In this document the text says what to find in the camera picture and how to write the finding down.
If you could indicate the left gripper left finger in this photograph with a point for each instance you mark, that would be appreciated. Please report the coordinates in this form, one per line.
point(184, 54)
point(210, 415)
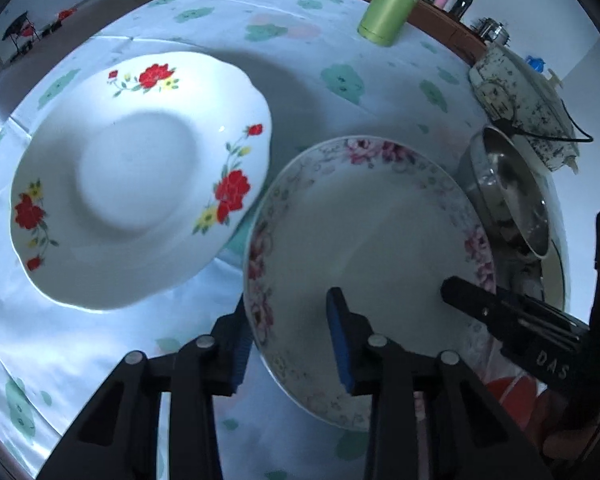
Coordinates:
point(115, 435)

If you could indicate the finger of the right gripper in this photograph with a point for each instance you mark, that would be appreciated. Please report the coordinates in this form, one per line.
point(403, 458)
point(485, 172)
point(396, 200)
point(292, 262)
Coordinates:
point(503, 323)
point(539, 312)

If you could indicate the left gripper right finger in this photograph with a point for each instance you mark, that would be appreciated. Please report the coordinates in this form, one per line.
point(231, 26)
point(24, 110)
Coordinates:
point(431, 416)

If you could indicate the red plastic bowl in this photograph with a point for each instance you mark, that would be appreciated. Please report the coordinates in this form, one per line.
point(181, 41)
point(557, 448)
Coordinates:
point(519, 396)

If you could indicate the stainless steel bowl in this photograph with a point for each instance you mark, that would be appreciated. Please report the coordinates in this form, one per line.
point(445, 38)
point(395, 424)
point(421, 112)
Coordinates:
point(507, 197)

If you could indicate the white plate pink floral rim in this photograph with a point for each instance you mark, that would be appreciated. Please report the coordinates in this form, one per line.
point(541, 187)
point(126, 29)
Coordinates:
point(385, 225)

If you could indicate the white plate red flowers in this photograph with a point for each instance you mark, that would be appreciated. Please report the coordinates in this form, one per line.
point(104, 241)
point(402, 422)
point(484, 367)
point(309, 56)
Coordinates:
point(138, 177)

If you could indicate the white enamel bowl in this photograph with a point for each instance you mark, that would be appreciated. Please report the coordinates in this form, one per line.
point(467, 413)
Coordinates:
point(542, 279)

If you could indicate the speckled electric cooker pot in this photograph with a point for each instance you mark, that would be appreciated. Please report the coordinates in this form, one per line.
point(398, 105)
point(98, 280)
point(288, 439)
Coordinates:
point(512, 91)

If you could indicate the blue thermos jug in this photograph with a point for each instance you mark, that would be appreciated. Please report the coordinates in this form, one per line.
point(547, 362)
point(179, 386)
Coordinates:
point(537, 64)

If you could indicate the steel cooking pot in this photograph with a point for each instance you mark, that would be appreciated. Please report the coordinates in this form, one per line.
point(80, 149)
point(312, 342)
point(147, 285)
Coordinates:
point(489, 30)

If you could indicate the black thermos flask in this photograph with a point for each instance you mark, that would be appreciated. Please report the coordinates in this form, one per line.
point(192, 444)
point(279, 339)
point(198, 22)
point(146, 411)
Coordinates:
point(459, 8)

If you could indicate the floral plastic tablecloth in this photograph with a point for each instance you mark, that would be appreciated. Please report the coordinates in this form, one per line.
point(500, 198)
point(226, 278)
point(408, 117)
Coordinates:
point(321, 81)

